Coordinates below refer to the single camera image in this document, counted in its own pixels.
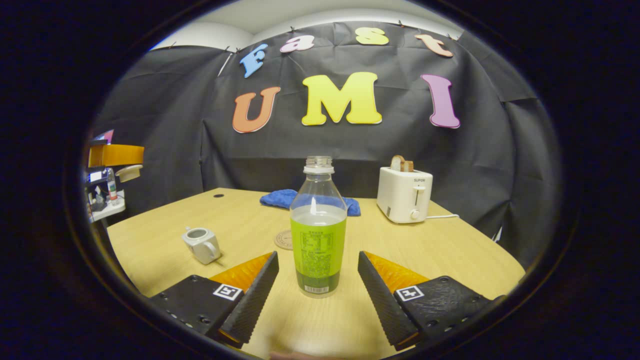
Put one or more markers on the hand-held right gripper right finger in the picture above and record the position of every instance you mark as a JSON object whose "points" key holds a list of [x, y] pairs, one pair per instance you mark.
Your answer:
{"points": [[385, 305]]}

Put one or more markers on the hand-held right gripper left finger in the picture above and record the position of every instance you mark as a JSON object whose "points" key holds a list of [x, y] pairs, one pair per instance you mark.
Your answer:
{"points": [[250, 305]]}

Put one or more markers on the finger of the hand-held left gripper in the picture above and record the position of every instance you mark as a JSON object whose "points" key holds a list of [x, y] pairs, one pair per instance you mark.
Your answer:
{"points": [[117, 155]]}

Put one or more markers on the white teacup lid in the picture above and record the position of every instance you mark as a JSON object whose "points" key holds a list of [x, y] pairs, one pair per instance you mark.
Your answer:
{"points": [[129, 173]]}

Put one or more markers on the round wooden coaster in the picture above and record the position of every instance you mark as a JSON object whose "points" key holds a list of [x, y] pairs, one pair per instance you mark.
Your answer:
{"points": [[284, 240]]}

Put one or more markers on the white teacup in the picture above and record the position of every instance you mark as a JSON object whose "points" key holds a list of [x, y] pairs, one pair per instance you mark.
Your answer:
{"points": [[204, 247]]}

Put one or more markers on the clear green label water bottle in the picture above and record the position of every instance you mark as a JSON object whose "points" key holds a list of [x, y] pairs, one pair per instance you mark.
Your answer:
{"points": [[318, 240]]}

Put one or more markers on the red cap plastic bottle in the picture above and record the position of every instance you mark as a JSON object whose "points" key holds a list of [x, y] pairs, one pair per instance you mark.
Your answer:
{"points": [[112, 187]]}

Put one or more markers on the computer monitor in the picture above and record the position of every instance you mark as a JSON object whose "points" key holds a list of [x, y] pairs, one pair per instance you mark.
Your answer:
{"points": [[107, 135]]}

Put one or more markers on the white side table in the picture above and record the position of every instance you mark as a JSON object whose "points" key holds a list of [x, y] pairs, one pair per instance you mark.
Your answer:
{"points": [[112, 209]]}

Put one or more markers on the white toaster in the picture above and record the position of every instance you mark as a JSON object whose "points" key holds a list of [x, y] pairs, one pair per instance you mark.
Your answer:
{"points": [[402, 197]]}

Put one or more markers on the blue towel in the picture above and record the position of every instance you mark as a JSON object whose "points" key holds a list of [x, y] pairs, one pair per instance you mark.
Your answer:
{"points": [[277, 198]]}

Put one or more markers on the toasted bread slice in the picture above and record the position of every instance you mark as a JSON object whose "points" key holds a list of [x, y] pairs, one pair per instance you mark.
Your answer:
{"points": [[397, 163], [409, 166]]}

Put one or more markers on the black backdrop cloth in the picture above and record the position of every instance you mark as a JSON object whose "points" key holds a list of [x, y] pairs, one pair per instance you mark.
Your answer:
{"points": [[350, 145]]}

